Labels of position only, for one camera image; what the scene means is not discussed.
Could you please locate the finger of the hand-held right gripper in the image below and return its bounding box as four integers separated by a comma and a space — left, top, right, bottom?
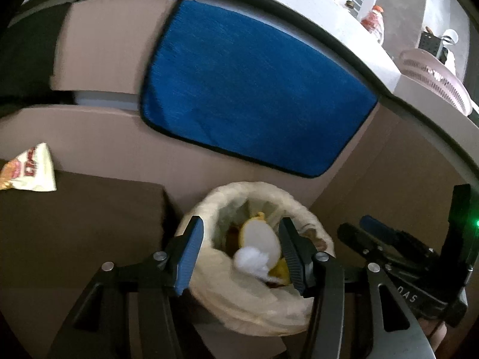
337, 222, 398, 270
359, 215, 438, 259

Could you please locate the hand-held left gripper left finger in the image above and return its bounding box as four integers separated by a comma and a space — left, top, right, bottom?
47, 216, 205, 359

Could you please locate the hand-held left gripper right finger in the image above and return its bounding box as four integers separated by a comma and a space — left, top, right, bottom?
279, 217, 436, 359

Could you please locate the yellow white snack wrapper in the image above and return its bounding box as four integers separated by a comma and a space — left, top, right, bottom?
239, 211, 292, 285

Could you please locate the cream fabric basket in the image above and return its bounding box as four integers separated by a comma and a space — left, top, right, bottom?
176, 181, 335, 335

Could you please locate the pink plastic basket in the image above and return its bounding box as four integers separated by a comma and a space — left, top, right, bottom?
398, 49, 473, 116

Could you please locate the blue towel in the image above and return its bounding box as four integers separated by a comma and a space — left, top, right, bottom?
139, 0, 378, 178

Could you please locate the cream orange snack bag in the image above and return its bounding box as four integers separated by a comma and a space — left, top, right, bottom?
0, 142, 57, 193

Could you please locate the black knife block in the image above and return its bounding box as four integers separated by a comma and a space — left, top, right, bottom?
419, 26, 450, 64

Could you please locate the red label plastic bottle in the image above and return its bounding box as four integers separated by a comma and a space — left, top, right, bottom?
361, 5, 386, 43

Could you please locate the white kitchen utensil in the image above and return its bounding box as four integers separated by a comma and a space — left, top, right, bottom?
442, 28, 459, 75

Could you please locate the black cloth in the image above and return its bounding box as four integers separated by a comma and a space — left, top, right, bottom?
0, 2, 72, 118

